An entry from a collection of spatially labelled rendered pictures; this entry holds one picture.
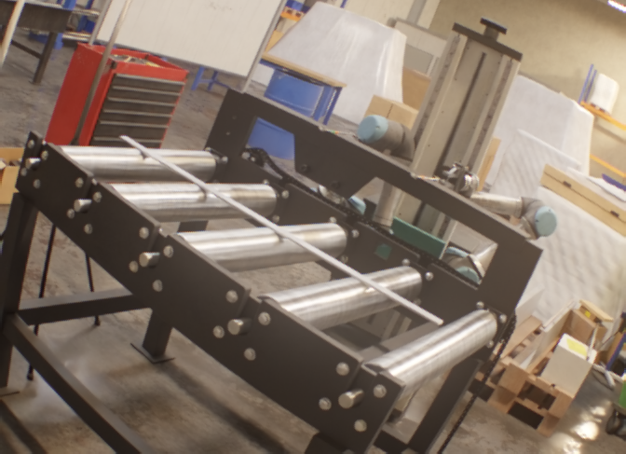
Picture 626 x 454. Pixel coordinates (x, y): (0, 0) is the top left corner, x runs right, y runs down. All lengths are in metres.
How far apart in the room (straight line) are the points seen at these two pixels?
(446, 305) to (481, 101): 1.11
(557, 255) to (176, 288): 4.27
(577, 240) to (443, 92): 2.66
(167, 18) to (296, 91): 1.87
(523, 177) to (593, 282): 5.24
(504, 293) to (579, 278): 3.23
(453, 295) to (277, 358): 0.94
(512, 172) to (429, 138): 7.40
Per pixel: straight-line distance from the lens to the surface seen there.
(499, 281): 2.30
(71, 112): 4.42
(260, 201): 2.47
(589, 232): 5.49
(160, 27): 6.85
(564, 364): 3.95
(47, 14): 7.46
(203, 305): 1.64
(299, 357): 1.52
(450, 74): 3.14
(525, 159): 10.50
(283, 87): 7.83
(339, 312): 1.84
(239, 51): 7.25
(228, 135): 2.76
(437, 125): 3.19
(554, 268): 5.65
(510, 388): 3.99
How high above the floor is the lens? 1.50
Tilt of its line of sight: 15 degrees down
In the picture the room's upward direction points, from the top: 23 degrees clockwise
